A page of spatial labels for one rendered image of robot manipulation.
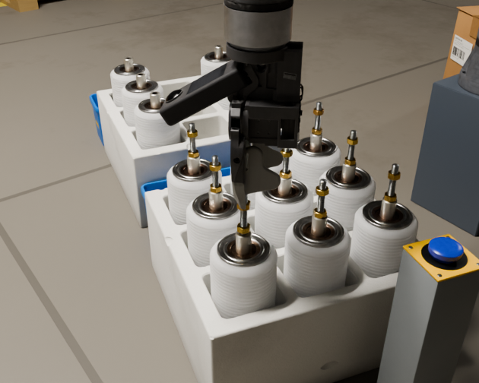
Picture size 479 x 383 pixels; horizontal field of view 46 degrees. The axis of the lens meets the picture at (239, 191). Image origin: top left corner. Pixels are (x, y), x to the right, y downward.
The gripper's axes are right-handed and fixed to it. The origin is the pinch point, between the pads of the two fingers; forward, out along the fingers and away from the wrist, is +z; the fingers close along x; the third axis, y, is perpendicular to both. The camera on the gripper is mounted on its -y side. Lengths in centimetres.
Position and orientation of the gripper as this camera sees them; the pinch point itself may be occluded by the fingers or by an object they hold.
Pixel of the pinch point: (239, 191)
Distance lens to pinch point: 74.6
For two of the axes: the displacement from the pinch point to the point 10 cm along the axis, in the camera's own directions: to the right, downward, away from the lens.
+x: 1.1, -5.3, 8.4
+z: 0.0, 8.4, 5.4
